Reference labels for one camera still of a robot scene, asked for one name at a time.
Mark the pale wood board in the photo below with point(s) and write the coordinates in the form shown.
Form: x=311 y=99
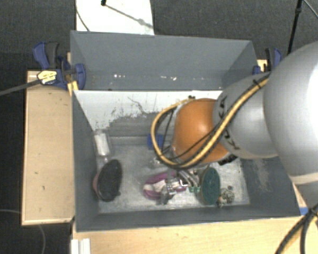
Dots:
x=47 y=147

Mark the black cylinder on white bracket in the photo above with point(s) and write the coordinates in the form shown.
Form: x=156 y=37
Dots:
x=227 y=160

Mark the grey metal bin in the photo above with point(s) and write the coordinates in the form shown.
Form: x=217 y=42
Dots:
x=137 y=59

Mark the small blue block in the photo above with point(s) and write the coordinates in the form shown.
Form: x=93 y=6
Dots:
x=150 y=141

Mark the clear plastic bottle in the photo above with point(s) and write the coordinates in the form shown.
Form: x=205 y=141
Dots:
x=102 y=144

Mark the purple and white cloth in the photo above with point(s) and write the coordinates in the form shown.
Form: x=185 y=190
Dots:
x=154 y=188

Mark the dark green round disc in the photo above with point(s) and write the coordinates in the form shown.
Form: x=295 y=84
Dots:
x=210 y=186

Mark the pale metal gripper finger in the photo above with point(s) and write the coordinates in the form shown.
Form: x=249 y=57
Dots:
x=172 y=184
x=166 y=197

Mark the black and pink oval brush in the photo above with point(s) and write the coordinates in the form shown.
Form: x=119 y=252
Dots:
x=110 y=180

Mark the small speckled grey lump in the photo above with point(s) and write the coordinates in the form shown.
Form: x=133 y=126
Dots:
x=227 y=196

